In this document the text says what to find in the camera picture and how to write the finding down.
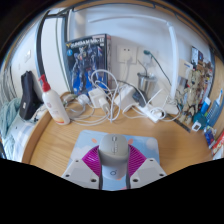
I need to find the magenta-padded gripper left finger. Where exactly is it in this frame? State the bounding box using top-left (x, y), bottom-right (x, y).
top-left (61, 145), bottom-right (103, 190)

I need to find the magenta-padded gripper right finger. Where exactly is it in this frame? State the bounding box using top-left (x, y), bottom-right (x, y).
top-left (126, 144), bottom-right (168, 190)

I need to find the light grey computer mouse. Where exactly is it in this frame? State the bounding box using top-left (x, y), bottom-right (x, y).
top-left (98, 133), bottom-right (131, 181)

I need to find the black pen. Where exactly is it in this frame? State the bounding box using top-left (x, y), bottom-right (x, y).
top-left (166, 113), bottom-right (192, 134)

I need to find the white power strip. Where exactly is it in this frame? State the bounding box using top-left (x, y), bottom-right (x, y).
top-left (139, 103), bottom-right (164, 124)

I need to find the small white cube clock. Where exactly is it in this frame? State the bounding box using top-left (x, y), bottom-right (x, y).
top-left (191, 120), bottom-right (203, 132)

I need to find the white pump bottle red cap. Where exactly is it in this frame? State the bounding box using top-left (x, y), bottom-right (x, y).
top-left (38, 73), bottom-right (71, 126)

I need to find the blue tissue packet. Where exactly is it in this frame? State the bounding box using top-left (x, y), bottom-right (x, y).
top-left (203, 125), bottom-right (218, 149)

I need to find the teal round dish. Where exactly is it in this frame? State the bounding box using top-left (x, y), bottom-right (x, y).
top-left (192, 112), bottom-right (208, 131)

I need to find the small white plug charger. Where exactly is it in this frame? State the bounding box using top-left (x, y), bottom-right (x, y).
top-left (88, 87), bottom-right (109, 113)

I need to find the large white power adapter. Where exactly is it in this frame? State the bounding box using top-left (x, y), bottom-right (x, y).
top-left (113, 84), bottom-right (137, 113)

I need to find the teal blanket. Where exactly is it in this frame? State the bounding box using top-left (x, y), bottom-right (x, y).
top-left (0, 98), bottom-right (23, 148)

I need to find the metal cup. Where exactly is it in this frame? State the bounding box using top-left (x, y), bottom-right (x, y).
top-left (137, 72), bottom-right (158, 98)

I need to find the tan robot model figure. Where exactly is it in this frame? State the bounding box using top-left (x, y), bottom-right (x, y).
top-left (178, 69), bottom-right (204, 123)

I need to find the black bag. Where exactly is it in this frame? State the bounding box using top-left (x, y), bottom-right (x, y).
top-left (18, 70), bottom-right (44, 121)

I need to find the blue spray bottle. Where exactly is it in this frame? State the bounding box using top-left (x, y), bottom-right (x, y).
top-left (206, 88), bottom-right (224, 128)

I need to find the blue robot model kit box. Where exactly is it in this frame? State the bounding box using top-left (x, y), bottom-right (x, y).
top-left (65, 33), bottom-right (112, 96)

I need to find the white desk lamp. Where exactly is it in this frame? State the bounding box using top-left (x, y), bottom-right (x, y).
top-left (87, 14), bottom-right (181, 116)

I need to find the colourful model kit box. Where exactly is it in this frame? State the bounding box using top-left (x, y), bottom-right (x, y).
top-left (189, 45), bottom-right (214, 101)

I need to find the white coiled cable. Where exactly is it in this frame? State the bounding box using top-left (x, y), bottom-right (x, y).
top-left (89, 69), bottom-right (121, 123)

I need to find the dark green plug cable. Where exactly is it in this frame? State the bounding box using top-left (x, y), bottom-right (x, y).
top-left (143, 49), bottom-right (173, 86)

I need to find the white wall outlet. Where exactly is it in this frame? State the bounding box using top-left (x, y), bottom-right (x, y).
top-left (116, 44), bottom-right (139, 65)

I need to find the white wall switch plate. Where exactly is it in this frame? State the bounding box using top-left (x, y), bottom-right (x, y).
top-left (23, 49), bottom-right (33, 63)

